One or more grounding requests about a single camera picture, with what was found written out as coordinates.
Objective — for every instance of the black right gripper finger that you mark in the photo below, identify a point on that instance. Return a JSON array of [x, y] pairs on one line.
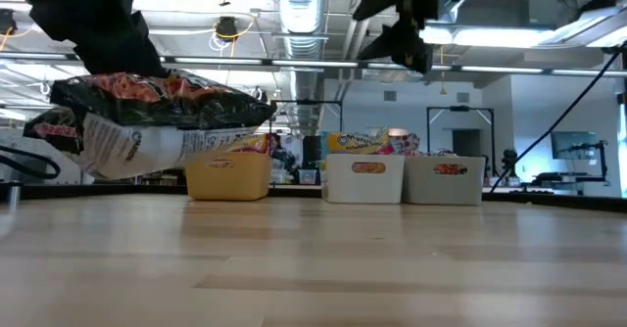
[[404, 48]]

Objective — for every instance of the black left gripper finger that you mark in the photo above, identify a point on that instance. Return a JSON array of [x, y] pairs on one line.
[[122, 58]]

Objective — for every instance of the blue Maruchan ramen pack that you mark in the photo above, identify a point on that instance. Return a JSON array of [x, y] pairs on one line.
[[357, 143]]

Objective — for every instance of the red Maruchan ramen pack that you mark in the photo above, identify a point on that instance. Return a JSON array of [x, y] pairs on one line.
[[252, 144]]

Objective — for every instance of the black background robot arm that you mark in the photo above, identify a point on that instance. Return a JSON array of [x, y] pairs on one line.
[[284, 159]]

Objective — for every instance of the LED light bar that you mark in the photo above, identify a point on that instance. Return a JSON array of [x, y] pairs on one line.
[[313, 63]]

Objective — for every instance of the person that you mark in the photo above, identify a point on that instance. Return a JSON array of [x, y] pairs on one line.
[[404, 141]]

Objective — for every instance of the white ceiling light panel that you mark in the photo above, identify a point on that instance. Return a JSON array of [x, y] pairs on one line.
[[499, 37]]

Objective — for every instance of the white plastic bin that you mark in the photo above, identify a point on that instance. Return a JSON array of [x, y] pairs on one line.
[[365, 185]]

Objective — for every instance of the grey plastic bin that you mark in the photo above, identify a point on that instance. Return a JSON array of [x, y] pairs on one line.
[[443, 190]]

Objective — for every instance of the black curved tube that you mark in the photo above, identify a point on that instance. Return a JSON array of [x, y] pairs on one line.
[[29, 172]]

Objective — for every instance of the black tripod device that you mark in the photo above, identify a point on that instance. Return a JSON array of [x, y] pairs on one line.
[[508, 163]]

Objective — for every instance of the orange plastic bin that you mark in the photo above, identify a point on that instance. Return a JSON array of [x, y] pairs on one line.
[[230, 177]]

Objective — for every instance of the small silver cylinder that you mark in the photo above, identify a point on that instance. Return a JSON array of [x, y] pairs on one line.
[[14, 195]]

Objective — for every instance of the black monitor screen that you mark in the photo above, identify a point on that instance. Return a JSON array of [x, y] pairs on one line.
[[573, 145]]

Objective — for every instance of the black metal stand frame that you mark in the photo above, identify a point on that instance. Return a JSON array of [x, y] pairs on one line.
[[460, 108]]

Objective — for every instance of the silver ventilation duct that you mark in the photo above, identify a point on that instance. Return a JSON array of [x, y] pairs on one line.
[[303, 23]]

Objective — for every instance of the black mounted camera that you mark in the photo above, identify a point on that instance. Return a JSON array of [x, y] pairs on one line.
[[226, 26]]

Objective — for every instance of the black metal rig frame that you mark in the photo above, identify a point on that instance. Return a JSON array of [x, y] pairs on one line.
[[98, 190]]

